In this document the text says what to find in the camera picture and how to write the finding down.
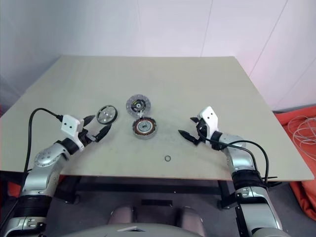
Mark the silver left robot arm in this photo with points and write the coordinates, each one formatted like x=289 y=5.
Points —
x=42 y=160

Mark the black table frame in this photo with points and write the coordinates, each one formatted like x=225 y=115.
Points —
x=148 y=188

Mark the black spoked rotor cap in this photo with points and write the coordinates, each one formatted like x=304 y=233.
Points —
x=106 y=114

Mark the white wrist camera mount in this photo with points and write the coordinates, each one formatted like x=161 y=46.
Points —
x=209 y=117
x=69 y=126

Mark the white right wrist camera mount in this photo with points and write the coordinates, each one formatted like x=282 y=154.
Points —
x=209 y=117

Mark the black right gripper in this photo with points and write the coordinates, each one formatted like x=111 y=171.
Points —
x=202 y=134

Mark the grey motor end cover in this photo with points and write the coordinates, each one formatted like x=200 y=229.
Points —
x=130 y=103

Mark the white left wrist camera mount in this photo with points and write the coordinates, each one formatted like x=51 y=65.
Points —
x=69 y=126

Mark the copper wound motor stator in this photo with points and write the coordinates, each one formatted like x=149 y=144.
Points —
x=144 y=126

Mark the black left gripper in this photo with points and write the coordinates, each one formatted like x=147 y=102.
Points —
x=89 y=138

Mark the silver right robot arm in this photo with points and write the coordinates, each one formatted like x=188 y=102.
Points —
x=239 y=158

